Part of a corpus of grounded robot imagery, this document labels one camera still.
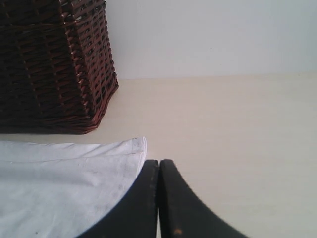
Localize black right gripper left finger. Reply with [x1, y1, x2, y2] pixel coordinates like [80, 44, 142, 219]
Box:
[79, 160, 159, 238]

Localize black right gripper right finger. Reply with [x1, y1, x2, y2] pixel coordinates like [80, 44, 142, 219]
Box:
[158, 159, 243, 238]

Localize white t-shirt with red lettering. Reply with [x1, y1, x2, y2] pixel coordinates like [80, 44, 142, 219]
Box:
[0, 137, 147, 238]

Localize dark brown wicker basket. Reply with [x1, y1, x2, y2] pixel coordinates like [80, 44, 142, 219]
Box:
[0, 0, 119, 134]

